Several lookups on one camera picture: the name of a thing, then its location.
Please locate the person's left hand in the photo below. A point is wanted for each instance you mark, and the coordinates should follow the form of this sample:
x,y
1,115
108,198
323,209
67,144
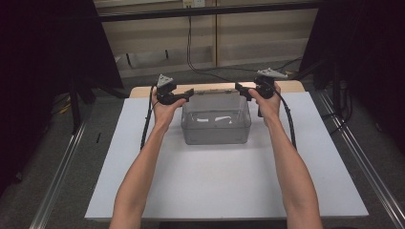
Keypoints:
x,y
164,114

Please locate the small black floor piece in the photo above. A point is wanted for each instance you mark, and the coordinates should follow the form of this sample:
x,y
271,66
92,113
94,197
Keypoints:
x,y
99,137

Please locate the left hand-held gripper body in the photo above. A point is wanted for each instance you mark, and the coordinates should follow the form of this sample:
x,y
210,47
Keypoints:
x,y
165,92

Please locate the wooden table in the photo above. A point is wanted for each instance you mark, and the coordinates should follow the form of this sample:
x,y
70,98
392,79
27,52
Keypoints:
x,y
140,91

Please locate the black horizontal bar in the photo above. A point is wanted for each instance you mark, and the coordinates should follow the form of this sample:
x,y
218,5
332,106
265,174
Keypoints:
x,y
203,12

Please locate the black stand leg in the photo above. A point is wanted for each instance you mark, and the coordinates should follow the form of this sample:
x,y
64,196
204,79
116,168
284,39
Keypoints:
x,y
75,108

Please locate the black curtain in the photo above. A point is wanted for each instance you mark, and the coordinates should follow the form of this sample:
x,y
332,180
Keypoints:
x,y
369,57
38,79

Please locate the person's right hand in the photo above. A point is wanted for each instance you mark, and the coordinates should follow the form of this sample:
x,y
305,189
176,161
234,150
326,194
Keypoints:
x,y
270,108

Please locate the white board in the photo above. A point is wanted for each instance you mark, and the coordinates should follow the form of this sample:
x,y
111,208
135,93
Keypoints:
x,y
207,184

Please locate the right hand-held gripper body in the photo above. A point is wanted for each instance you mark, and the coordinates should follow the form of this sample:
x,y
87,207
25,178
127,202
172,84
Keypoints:
x,y
266,86

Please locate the grey transparent box lid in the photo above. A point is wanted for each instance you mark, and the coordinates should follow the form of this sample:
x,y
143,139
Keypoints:
x,y
215,92

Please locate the grey transparent plastic box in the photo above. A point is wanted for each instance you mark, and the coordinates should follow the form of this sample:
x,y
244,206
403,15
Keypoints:
x,y
216,133

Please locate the metal floor rail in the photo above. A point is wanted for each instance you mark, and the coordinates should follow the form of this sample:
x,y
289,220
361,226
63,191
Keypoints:
x,y
60,173
359,156

